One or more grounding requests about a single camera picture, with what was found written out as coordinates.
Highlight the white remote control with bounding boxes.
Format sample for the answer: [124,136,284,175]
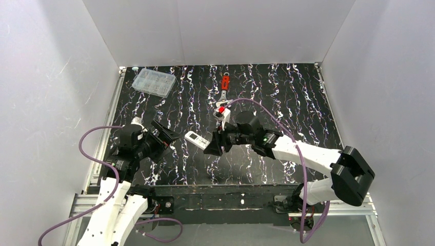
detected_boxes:
[184,131,210,150]

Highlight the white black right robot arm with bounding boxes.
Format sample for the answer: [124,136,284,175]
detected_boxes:
[204,107,375,207]

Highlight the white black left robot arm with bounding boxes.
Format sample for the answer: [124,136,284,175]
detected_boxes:
[77,117,180,245]

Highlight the clear plastic screw box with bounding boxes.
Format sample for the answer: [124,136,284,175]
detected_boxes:
[132,68,175,98]

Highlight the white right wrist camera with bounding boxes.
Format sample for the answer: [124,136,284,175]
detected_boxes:
[213,106,231,131]

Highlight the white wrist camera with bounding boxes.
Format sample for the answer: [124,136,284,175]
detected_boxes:
[130,116,148,133]
[213,106,231,131]

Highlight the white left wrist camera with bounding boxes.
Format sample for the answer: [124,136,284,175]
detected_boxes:
[130,116,148,133]

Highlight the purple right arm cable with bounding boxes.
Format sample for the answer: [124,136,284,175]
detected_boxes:
[225,98,331,244]

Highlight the red handled adjustable wrench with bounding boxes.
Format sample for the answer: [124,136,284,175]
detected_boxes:
[216,72,233,107]

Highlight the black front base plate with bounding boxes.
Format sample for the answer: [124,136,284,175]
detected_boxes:
[151,184,297,226]

